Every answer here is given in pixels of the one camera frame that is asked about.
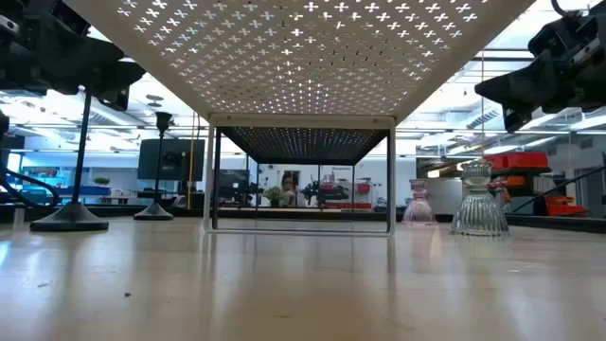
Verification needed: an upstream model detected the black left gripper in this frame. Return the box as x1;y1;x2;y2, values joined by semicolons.
0;0;147;113

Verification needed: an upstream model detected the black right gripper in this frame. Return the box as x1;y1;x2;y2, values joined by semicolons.
474;0;606;134

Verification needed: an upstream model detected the small beige glass vase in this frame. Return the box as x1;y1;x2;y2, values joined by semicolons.
450;157;511;238

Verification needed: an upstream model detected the pink ribbed glass candle holder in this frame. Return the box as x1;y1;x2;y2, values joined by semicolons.
401;178;438;226

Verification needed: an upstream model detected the shelving rack with red bins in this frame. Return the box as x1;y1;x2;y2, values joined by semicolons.
483;151;592;219

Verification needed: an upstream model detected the large black monitor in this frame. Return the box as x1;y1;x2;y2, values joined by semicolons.
136;137;206;183

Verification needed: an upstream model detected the blue table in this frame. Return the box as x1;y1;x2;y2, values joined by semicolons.
21;184;113;206

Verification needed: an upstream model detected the white perforated metal shelf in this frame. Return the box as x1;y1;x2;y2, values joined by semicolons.
62;0;537;238

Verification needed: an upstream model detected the small background potted plant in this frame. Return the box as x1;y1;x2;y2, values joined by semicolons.
262;186;287;208

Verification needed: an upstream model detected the black perforated metal shelf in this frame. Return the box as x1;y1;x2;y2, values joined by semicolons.
211;125;394;231

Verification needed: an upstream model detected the person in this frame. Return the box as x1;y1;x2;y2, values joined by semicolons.
278;170;305;208

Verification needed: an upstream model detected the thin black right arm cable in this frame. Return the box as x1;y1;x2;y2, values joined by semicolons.
510;164;606;215

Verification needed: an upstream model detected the thick black looped cable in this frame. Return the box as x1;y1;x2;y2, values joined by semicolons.
0;165;62;209

